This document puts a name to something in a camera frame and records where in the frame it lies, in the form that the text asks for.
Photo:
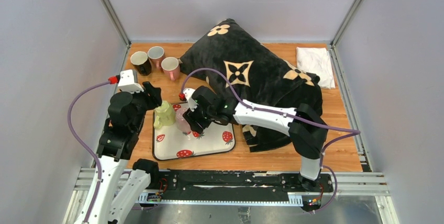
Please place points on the brown pink mug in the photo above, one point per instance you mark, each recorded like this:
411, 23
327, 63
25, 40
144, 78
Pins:
156, 55

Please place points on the white folded cloth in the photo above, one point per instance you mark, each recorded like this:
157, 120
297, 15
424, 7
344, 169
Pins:
316, 61

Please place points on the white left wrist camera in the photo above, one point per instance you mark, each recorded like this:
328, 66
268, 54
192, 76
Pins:
128, 82

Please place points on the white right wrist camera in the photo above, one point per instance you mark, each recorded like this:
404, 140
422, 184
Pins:
192, 104

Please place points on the pink round mug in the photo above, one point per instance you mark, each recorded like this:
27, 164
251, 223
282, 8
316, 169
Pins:
171, 68

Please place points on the black mug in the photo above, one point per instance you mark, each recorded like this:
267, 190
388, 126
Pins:
141, 63

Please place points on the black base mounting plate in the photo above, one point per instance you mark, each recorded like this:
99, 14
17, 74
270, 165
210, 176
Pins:
242, 188

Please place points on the white strawberry tray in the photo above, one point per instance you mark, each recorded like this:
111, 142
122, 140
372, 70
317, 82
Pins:
169, 143

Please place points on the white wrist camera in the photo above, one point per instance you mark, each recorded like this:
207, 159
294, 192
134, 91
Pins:
192, 104
128, 82

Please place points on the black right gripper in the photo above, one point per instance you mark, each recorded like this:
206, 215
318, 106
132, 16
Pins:
192, 117

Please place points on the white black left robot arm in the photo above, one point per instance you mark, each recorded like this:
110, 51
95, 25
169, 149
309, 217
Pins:
126, 115

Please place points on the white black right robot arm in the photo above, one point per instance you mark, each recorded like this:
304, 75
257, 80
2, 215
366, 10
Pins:
306, 130

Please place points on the black floral plush blanket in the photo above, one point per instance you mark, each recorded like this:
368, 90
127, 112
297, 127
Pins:
227, 54

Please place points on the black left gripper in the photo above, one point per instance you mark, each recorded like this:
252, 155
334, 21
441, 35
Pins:
151, 94

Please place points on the green octagonal mug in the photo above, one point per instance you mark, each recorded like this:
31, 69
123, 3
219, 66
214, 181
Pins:
164, 115

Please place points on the pink octagonal mug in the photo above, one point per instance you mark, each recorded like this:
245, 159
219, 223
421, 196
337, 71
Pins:
181, 122

